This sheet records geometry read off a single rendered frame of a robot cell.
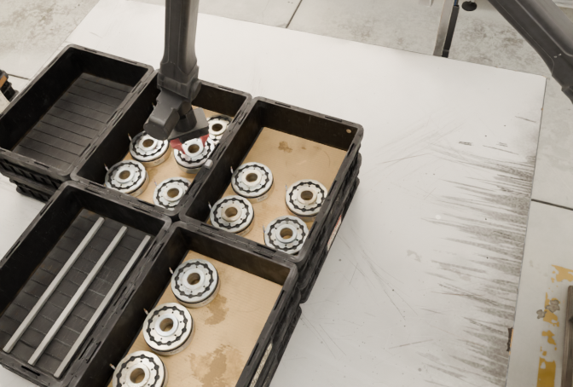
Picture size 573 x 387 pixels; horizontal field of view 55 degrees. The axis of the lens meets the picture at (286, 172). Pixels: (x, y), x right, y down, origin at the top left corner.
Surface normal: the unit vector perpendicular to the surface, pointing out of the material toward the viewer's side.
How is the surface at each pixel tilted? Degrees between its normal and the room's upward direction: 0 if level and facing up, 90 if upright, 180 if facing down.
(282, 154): 0
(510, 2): 87
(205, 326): 0
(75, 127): 0
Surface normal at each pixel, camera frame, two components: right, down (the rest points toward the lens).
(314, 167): -0.07, -0.59
